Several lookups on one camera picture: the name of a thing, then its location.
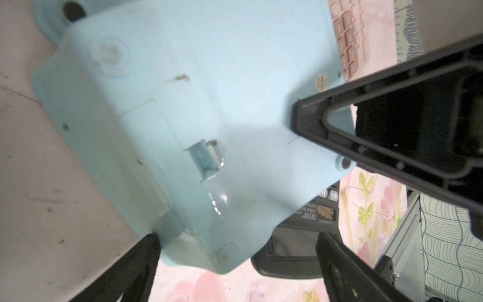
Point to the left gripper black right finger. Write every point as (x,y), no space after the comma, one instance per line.
(347,277)

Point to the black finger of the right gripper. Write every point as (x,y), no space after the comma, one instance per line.
(419,122)

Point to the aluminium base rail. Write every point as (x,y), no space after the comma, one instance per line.
(402,261)

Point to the floral pink table mat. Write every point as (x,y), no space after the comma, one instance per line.
(58,233)

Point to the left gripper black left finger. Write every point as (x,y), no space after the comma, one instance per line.
(130,278)

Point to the light blue calculator face down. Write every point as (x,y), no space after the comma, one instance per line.
(181,113)

